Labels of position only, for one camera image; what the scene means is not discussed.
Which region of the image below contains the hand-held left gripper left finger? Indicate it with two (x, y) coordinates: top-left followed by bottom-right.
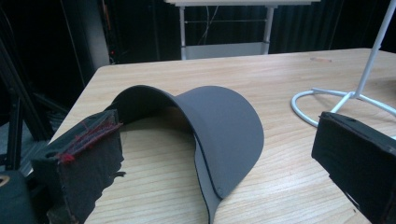
(31, 108), (126, 224)

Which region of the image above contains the white desk frame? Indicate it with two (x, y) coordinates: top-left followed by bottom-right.
(164, 0), (321, 61)

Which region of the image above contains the grey baseball cap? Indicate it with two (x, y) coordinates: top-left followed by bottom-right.
(106, 84), (265, 224)

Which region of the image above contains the dark curtain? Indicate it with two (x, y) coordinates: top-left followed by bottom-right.
(99, 0), (396, 63)

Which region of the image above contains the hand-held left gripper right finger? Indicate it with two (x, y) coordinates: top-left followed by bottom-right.
(311, 111), (396, 224)

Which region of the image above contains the black metal stand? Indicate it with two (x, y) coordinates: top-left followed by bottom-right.
(0, 36), (71, 172)

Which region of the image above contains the white wire hat rack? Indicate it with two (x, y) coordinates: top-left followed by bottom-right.
(290, 0), (396, 129)

